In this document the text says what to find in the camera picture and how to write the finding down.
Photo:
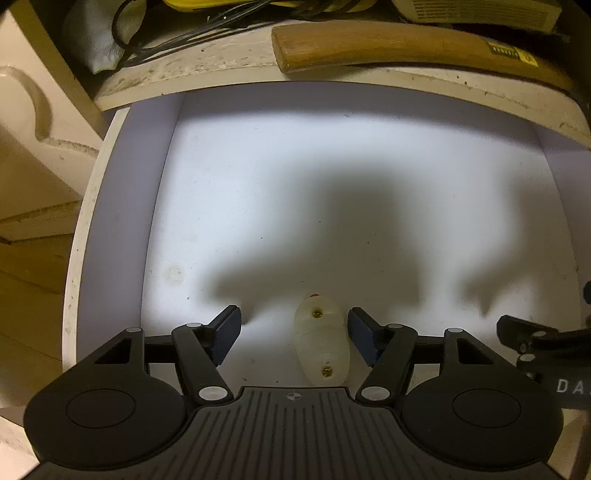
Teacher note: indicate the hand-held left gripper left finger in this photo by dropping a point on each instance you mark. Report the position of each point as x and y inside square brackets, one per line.
[226, 333]

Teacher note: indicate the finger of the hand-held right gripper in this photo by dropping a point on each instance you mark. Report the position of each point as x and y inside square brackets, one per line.
[531, 339]

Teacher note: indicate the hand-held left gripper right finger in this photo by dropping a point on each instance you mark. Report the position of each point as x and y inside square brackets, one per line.
[361, 333]

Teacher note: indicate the white drawer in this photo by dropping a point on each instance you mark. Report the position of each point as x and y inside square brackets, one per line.
[258, 221]

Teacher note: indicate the cream cabinet door with cutout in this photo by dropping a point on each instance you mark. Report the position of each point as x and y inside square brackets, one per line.
[32, 138]

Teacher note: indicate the white cloth bag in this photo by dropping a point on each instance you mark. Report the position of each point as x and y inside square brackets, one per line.
[94, 34]

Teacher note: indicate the cardboard box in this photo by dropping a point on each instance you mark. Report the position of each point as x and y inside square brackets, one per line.
[475, 11]

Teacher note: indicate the white plastic bracket with screws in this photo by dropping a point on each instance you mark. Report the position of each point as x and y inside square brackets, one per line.
[322, 341]

